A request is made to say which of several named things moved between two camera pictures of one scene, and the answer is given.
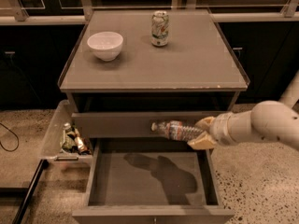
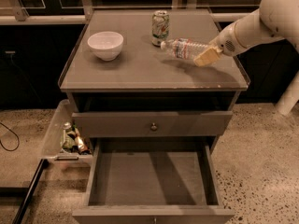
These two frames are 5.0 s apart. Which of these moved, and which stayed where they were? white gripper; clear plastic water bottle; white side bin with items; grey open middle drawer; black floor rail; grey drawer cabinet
Moved: white gripper; clear plastic water bottle
Stayed: grey drawer cabinet; white side bin with items; grey open middle drawer; black floor rail
